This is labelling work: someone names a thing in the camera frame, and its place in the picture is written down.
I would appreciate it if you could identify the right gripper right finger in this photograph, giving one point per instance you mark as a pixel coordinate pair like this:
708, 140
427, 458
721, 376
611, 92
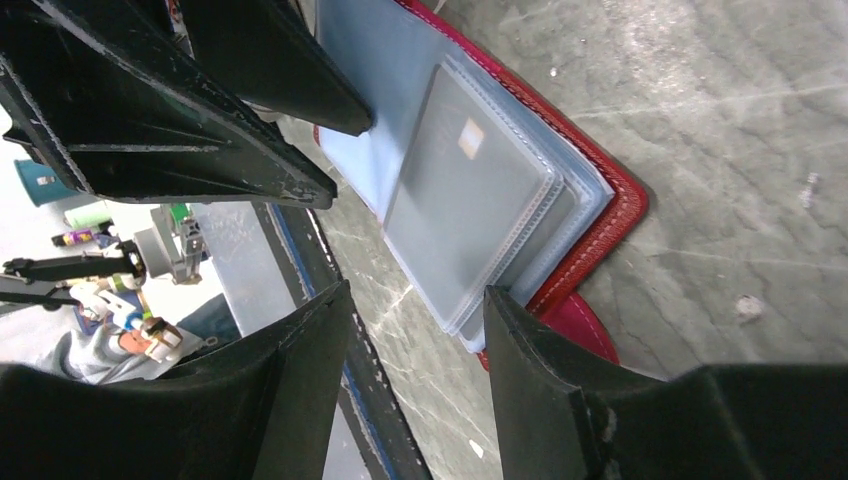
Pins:
563, 412

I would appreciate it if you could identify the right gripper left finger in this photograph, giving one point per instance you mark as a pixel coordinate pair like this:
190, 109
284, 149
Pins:
259, 408

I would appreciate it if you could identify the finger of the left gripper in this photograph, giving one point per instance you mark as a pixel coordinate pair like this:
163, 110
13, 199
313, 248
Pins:
265, 54
97, 91

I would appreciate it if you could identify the red card holder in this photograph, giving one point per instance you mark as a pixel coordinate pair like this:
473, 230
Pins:
389, 50

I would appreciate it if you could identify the black VIP credit card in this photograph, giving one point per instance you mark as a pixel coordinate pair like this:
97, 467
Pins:
470, 188

